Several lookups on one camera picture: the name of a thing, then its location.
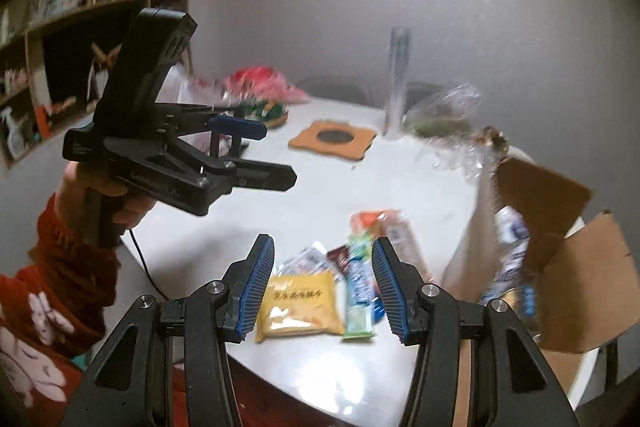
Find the person's left hand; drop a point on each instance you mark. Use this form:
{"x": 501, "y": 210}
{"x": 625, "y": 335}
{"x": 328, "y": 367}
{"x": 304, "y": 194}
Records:
{"x": 71, "y": 203}

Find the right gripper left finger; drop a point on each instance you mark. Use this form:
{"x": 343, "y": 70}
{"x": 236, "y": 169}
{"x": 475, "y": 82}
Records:
{"x": 129, "y": 381}

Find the wooden toast-shaped coaster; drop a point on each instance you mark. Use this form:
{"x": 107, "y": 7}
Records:
{"x": 334, "y": 138}

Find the red floral sleeve forearm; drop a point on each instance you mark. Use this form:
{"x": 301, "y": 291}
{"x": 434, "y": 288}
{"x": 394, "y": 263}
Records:
{"x": 51, "y": 313}

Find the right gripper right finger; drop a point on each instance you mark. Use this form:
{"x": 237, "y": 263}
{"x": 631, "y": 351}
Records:
{"x": 511, "y": 383}

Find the grey chair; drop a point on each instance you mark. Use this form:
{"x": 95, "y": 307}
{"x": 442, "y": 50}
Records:
{"x": 338, "y": 88}
{"x": 419, "y": 91}

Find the orange clear snack bag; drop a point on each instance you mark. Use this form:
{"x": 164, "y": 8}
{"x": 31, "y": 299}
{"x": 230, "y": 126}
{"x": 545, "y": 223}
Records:
{"x": 392, "y": 224}

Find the brown blue chocolate bar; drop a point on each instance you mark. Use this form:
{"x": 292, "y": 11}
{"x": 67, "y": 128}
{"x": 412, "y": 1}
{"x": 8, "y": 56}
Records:
{"x": 339, "y": 256}

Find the crumpled clear wrapper gold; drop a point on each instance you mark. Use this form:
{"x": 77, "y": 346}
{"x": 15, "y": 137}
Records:
{"x": 495, "y": 140}

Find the green candy pack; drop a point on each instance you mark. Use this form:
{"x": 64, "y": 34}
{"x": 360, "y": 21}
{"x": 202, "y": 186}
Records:
{"x": 272, "y": 114}

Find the pink red snack bag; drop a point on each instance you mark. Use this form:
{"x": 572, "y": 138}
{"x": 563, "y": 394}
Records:
{"x": 263, "y": 83}

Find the tall clear plastic tube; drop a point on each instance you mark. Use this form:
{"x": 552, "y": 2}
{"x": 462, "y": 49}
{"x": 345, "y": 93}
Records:
{"x": 398, "y": 66}

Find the yellow cheese cracker pack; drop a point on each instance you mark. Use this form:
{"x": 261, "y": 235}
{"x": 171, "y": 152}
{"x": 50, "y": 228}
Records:
{"x": 297, "y": 305}

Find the brown cardboard box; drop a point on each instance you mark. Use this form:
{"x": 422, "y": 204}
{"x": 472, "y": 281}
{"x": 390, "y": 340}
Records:
{"x": 587, "y": 280}

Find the clear dotted plastic bag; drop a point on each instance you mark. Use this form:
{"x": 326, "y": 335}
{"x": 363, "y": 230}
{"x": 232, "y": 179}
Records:
{"x": 446, "y": 122}

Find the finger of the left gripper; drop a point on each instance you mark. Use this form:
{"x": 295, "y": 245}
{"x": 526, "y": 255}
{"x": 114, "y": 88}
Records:
{"x": 240, "y": 126}
{"x": 260, "y": 174}

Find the green white wafer bar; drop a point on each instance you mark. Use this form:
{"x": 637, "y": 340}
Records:
{"x": 359, "y": 289}

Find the black phone stand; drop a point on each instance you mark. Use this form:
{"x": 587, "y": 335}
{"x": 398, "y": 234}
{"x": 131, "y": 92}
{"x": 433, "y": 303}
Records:
{"x": 226, "y": 145}

